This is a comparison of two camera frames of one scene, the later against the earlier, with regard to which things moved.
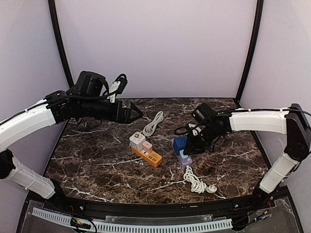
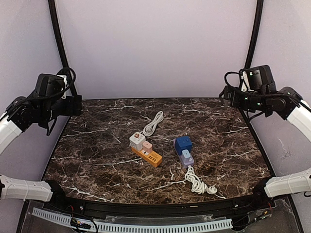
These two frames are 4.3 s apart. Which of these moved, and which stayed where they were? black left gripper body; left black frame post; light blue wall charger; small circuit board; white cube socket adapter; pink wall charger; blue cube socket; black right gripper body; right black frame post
Moved: black left gripper body; light blue wall charger; black right gripper body
Stayed: white cube socket adapter; pink wall charger; right black frame post; small circuit board; blue cube socket; left black frame post
